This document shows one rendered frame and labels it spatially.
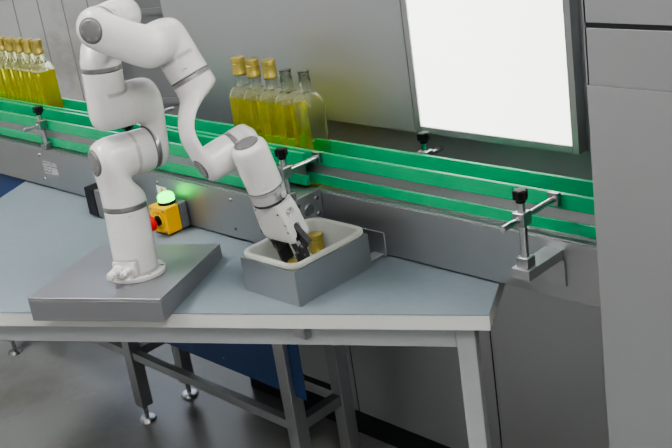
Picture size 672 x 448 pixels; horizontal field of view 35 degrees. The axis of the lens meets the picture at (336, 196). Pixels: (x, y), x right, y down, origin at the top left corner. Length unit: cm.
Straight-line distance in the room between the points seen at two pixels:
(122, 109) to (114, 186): 16
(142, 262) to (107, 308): 13
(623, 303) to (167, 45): 97
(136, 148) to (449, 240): 69
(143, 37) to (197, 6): 87
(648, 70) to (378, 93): 97
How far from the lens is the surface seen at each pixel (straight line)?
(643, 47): 161
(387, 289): 219
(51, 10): 557
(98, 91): 223
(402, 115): 242
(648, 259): 172
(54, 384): 378
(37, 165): 331
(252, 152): 207
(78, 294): 232
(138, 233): 230
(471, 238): 215
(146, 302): 223
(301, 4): 256
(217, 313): 222
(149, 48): 207
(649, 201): 168
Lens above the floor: 168
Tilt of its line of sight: 20 degrees down
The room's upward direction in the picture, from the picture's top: 9 degrees counter-clockwise
